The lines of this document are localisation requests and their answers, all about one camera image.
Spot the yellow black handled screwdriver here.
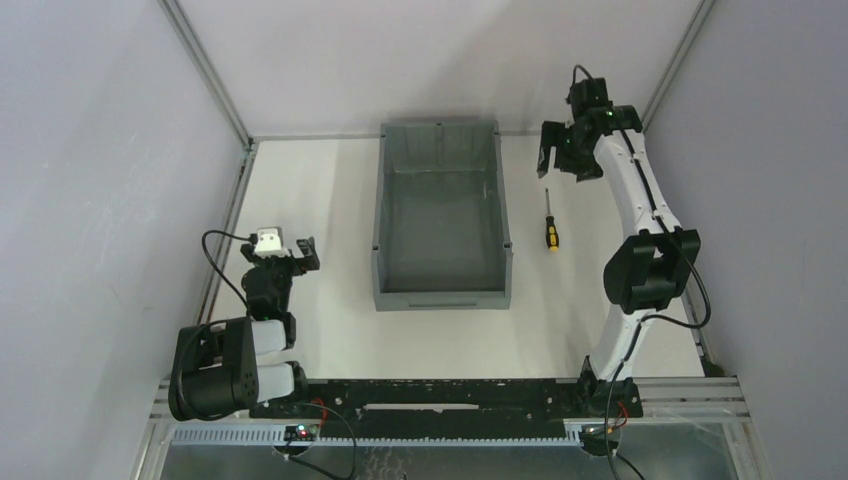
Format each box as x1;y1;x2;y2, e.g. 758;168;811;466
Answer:
544;188;560;252

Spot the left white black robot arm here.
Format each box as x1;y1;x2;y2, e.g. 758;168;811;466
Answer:
168;230;320;421

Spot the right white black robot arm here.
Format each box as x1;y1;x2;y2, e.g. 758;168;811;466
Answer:
537;106;701;416

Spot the grey plastic storage bin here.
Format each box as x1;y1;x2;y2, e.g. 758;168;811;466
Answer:
371;119;513;311

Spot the left controller board with leds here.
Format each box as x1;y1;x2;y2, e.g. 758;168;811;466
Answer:
283;424;320;444

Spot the right controller board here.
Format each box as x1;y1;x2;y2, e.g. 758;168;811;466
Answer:
579;425;623;443

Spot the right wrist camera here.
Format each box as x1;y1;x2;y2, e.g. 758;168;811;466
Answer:
566;77;612;119

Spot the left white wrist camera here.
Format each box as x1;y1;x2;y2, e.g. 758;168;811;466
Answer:
252;226;291;258

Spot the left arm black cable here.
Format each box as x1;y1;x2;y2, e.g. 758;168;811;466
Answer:
201;229;257;313

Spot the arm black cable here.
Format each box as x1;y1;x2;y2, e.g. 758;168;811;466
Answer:
570;64;713;480
201;229;257;313

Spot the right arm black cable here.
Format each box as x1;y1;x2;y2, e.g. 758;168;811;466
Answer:
570;64;713;480

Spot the white slotted cable duct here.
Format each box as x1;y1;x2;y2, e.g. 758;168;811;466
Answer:
171;424;583;447

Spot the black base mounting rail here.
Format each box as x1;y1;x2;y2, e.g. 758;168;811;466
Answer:
249;378;644;437

